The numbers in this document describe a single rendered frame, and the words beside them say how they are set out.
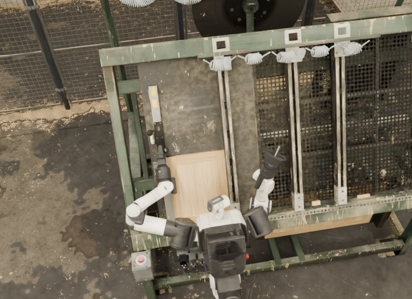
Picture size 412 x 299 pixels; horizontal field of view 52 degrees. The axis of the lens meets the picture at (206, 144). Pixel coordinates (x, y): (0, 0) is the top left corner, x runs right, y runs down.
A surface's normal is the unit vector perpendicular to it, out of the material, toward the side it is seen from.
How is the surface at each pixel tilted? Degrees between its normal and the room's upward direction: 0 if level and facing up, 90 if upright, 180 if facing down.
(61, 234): 0
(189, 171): 58
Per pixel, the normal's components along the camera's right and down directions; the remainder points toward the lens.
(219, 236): -0.08, -0.90
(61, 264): -0.02, -0.67
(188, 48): 0.12, 0.26
